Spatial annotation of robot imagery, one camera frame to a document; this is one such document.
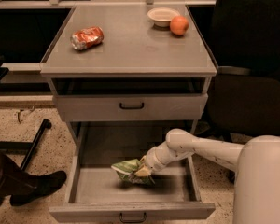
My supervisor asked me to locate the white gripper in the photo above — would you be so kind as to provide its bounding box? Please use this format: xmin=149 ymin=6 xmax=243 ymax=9
xmin=134 ymin=149 xmax=165 ymax=177

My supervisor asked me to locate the green jalapeno chip bag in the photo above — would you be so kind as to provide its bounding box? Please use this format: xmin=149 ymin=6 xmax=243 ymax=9
xmin=111 ymin=159 xmax=155 ymax=185

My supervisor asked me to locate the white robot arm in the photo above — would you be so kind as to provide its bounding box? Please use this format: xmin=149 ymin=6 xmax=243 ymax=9
xmin=135 ymin=129 xmax=280 ymax=224

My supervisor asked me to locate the open grey drawer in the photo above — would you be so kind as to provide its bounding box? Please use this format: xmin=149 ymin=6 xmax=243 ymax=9
xmin=49 ymin=121 xmax=215 ymax=223

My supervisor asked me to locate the closed upper grey drawer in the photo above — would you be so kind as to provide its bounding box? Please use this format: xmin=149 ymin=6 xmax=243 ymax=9
xmin=53 ymin=94 xmax=208 ymax=121

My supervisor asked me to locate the grey drawer cabinet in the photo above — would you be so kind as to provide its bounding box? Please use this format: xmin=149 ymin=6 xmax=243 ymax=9
xmin=40 ymin=4 xmax=217 ymax=147

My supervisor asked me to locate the person's leg with boot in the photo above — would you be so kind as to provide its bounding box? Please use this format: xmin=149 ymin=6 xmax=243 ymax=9
xmin=0 ymin=152 xmax=67 ymax=206

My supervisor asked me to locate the crushed orange soda can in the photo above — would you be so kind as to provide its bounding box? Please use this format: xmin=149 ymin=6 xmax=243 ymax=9
xmin=70 ymin=26 xmax=104 ymax=51

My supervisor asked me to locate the black chair base leg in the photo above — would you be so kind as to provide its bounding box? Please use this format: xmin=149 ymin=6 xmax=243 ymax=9
xmin=0 ymin=119 xmax=51 ymax=170

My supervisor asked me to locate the orange fruit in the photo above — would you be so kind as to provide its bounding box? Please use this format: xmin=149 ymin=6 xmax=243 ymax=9
xmin=170 ymin=16 xmax=189 ymax=35

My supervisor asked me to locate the white paper bowl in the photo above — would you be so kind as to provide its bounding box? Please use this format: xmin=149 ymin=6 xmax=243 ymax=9
xmin=147 ymin=7 xmax=180 ymax=27

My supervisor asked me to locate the black office chair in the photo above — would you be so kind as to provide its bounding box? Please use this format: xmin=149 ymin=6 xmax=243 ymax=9
xmin=188 ymin=0 xmax=280 ymax=141

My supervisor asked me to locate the black lower drawer handle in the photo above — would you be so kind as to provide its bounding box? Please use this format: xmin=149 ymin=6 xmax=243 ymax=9
xmin=119 ymin=213 xmax=147 ymax=224

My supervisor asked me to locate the black drawer handle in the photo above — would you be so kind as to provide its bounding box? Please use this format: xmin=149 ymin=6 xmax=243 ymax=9
xmin=119 ymin=213 xmax=147 ymax=224
xmin=119 ymin=103 xmax=145 ymax=110

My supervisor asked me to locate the black upper drawer handle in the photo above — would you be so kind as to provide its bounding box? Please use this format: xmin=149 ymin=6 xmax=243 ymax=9
xmin=119 ymin=103 xmax=145 ymax=110

